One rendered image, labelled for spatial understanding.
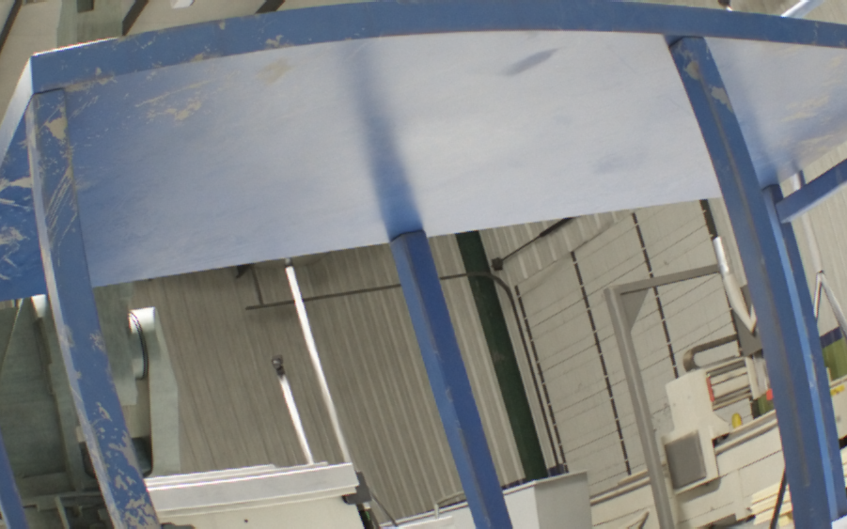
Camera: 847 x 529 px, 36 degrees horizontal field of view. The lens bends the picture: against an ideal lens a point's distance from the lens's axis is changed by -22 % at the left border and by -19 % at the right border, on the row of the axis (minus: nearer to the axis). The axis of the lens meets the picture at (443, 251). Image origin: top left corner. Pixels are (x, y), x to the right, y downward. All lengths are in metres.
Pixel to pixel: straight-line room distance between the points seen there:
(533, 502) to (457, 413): 7.21
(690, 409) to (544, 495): 2.05
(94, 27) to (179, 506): 1.20
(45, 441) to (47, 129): 1.43
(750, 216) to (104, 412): 0.77
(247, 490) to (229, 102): 1.99
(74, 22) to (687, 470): 8.91
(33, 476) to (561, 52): 1.47
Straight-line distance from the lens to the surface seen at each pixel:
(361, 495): 3.51
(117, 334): 2.62
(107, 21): 2.70
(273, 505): 3.42
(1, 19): 12.34
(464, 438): 2.12
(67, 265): 1.20
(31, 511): 2.67
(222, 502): 3.33
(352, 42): 1.40
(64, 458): 2.63
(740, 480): 10.90
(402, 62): 1.50
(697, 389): 11.13
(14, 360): 2.58
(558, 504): 9.60
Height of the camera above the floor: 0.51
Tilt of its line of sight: 12 degrees up
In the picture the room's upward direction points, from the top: 16 degrees counter-clockwise
